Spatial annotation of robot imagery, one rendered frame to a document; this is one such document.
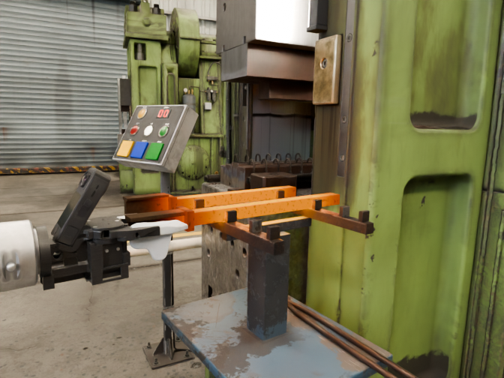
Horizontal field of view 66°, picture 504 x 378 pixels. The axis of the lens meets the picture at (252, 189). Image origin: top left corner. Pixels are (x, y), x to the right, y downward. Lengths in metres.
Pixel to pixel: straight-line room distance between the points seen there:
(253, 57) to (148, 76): 5.00
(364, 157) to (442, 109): 0.31
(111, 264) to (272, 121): 1.07
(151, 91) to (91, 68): 3.22
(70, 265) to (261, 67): 0.84
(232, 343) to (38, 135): 8.49
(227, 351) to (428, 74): 0.85
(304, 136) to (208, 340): 1.03
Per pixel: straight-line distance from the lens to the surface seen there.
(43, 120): 9.10
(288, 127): 1.59
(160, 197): 0.76
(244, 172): 1.22
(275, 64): 1.26
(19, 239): 0.57
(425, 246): 1.25
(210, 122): 6.24
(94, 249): 0.59
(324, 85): 1.08
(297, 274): 1.22
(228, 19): 1.37
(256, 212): 0.72
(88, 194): 0.59
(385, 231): 1.02
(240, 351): 0.79
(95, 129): 9.13
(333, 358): 0.79
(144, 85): 6.16
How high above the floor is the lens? 1.13
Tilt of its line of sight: 10 degrees down
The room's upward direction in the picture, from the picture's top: 1 degrees clockwise
